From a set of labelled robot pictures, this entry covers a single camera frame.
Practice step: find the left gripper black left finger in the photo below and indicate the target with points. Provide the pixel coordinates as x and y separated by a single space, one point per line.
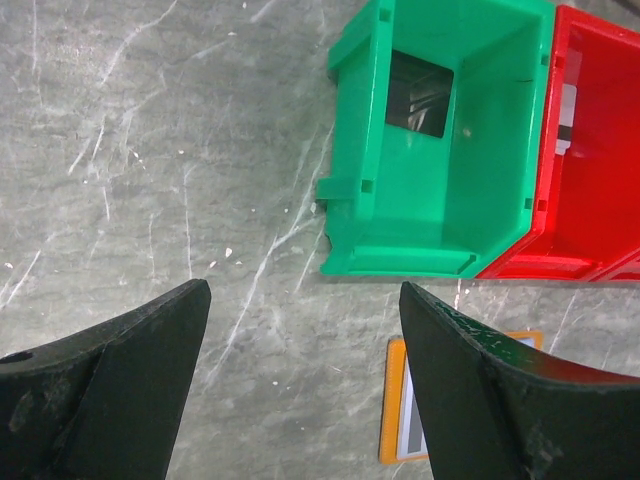
107 401

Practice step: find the green plastic bin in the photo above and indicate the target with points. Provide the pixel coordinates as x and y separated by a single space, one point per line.
402 203

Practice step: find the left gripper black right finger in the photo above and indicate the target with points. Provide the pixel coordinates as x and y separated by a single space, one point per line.
493 407

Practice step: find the black card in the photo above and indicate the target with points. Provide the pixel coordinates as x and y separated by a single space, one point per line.
419 95

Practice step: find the red bin with silver card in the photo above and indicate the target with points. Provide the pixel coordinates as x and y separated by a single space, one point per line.
585 223

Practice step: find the tan leather card holder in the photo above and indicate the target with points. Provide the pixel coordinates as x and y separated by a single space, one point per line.
396 355

